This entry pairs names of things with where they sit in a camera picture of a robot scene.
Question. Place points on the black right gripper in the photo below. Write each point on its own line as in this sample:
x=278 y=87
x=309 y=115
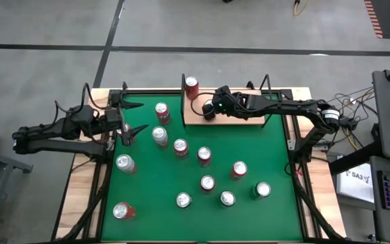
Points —
x=225 y=105

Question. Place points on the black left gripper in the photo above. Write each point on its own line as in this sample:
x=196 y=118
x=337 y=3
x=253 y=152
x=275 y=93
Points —
x=115 y=100

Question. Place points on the white and pink can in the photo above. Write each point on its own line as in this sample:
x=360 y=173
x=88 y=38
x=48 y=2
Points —
x=124 y=162
x=160 y=133

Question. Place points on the red soda can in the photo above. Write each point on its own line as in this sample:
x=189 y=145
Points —
x=239 y=167

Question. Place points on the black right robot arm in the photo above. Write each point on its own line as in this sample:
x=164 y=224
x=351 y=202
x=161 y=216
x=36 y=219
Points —
x=283 y=106

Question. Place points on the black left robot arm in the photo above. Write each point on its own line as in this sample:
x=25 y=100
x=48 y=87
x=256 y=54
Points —
x=63 y=146

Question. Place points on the red cola can black figure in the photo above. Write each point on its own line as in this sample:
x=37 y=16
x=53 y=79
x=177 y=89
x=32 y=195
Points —
x=204 y=153

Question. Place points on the red Coke Zero can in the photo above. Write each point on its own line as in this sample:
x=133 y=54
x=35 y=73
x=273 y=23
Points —
x=207 y=182

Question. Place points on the grey metal cart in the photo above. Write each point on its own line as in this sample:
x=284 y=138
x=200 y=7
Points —
x=9 y=163

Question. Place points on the black support beam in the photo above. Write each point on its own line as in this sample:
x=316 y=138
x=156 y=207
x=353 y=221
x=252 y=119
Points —
x=354 y=159

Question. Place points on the white SA3 sign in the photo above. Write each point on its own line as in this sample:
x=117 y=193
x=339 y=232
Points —
x=354 y=186

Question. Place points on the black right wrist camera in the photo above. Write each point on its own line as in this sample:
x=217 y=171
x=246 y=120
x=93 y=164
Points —
x=222 y=94

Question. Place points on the wooden shelf with black frame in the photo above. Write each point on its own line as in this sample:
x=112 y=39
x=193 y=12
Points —
x=252 y=121

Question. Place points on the grey metal bracket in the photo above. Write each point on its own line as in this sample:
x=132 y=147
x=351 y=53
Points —
x=291 y=144

